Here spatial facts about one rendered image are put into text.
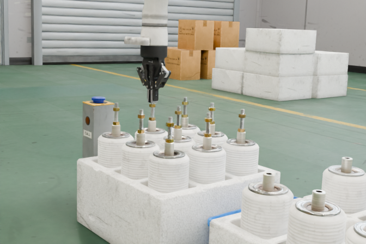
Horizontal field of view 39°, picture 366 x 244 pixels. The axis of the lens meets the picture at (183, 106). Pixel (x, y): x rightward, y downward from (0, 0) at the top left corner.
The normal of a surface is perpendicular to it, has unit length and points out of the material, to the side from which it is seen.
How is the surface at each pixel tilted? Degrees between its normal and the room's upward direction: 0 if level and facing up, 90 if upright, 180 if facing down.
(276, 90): 90
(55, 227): 0
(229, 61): 90
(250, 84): 90
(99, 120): 90
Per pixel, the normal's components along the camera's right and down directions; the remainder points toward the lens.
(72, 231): 0.04, -0.99
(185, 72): 0.54, 0.15
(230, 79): -0.82, 0.07
